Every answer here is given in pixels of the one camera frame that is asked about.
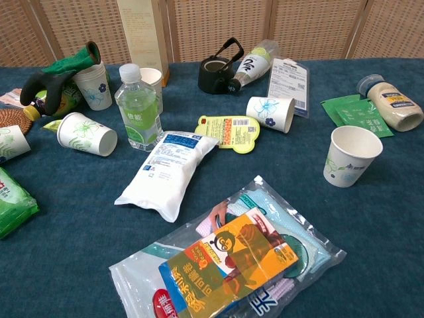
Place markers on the paper cup with green leaf print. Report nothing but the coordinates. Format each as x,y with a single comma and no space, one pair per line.
351,165

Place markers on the paper cup with blue flower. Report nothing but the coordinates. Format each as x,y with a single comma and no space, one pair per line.
268,111

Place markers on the plain white paper cup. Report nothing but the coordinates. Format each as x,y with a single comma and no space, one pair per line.
153,77

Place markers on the paper cup with green flower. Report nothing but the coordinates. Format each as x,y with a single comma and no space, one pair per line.
83,132

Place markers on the paper cup with green leaves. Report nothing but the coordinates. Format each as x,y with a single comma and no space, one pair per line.
11,144

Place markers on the yellow-green product tag card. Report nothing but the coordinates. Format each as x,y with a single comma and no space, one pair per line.
232,130

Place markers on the white pouch with blue label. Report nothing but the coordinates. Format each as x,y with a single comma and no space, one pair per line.
169,172

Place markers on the clear water bottle green label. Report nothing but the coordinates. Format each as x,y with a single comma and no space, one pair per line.
137,109

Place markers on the orange and blue carton box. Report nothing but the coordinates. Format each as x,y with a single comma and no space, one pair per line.
228,265

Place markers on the clear blister pack blue label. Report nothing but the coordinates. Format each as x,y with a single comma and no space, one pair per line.
288,83

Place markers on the clear bag of cleaning cloths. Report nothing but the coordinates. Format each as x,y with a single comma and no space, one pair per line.
298,228

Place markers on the green tea sachet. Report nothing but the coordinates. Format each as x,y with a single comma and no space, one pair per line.
362,114
331,106

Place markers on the stacked paper cups blue flower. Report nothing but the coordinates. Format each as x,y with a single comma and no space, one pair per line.
96,89

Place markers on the tall cream cardboard box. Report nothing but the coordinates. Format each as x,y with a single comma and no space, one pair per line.
142,33

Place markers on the green tea bottle yellow cap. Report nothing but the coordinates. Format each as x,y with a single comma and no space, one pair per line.
68,102

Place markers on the blue table cloth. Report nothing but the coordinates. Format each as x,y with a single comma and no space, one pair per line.
83,258

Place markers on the small yellow-green sachet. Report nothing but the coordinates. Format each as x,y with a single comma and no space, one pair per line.
52,125

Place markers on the woven rattan folding screen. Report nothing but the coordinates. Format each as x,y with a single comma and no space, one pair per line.
314,26

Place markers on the green and black work glove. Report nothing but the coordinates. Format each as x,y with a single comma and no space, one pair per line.
53,84

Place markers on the mayonnaise squeeze bottle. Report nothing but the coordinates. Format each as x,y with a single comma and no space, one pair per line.
392,104

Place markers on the round rattan coaster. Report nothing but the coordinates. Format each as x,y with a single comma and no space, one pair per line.
13,121

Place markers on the green wet wipes pack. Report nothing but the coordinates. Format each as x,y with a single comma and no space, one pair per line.
11,205

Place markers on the pink and white packet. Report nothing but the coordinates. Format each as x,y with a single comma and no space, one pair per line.
10,97

